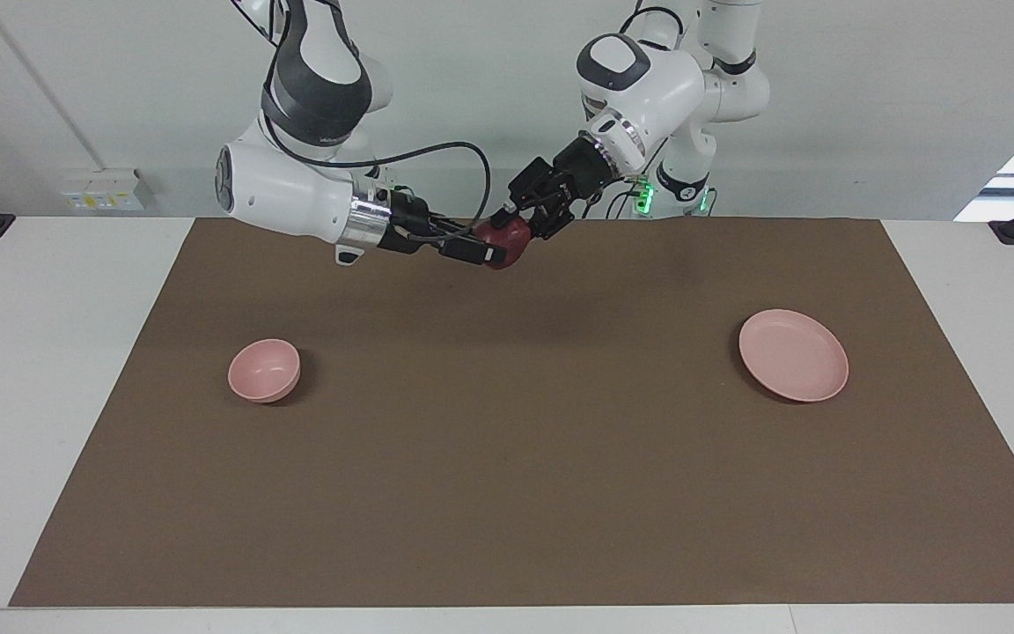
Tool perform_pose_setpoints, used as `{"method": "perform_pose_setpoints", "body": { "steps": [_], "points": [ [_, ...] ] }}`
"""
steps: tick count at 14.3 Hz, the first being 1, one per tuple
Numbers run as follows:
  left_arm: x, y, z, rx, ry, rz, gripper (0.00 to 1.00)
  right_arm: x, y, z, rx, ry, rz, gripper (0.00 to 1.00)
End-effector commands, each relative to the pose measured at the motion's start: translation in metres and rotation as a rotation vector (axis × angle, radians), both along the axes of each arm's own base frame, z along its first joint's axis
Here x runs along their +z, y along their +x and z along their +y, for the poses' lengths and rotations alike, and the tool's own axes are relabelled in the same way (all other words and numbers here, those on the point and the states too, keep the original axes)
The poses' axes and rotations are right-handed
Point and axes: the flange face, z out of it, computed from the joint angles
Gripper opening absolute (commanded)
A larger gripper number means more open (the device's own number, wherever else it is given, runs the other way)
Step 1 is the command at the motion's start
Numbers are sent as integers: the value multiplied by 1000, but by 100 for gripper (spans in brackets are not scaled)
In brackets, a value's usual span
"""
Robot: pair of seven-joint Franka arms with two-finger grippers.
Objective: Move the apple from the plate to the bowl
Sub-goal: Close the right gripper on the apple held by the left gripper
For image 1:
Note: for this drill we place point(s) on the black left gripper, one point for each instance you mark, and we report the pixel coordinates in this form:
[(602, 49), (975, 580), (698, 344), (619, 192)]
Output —
[(564, 176)]

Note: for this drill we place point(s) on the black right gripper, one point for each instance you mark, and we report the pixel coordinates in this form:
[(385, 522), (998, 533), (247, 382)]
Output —
[(410, 224)]

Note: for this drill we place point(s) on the dark red apple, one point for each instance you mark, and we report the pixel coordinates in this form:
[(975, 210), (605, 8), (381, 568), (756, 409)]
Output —
[(511, 239)]

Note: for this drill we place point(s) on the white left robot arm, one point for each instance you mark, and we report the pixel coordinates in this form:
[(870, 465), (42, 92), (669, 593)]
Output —
[(648, 88)]

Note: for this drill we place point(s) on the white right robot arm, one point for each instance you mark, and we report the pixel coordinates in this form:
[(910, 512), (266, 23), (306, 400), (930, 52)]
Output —
[(278, 185)]

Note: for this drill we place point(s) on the pink bowl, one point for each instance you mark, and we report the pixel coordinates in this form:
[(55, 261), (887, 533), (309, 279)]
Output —
[(263, 370)]

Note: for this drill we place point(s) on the pink plate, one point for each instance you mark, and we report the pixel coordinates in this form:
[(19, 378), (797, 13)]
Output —
[(793, 357)]

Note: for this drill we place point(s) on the brown table mat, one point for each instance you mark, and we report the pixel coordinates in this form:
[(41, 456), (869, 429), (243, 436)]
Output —
[(507, 440)]

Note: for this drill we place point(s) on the white wall socket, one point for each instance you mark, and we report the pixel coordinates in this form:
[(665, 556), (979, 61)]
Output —
[(106, 190)]

